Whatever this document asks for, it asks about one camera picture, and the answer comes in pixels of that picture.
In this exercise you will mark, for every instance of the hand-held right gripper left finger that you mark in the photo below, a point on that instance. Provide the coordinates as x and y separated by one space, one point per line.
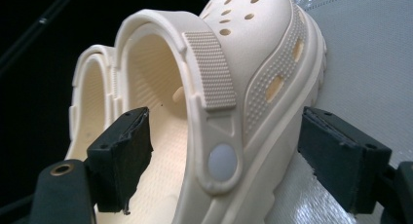
120 159

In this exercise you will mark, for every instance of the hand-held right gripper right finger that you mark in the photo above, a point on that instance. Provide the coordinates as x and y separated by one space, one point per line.
344 159

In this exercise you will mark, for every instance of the cream clog shoe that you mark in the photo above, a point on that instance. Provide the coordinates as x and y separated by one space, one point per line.
89 113
259 71

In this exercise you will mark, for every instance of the grey metal shoe rack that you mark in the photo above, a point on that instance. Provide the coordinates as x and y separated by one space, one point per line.
373 55

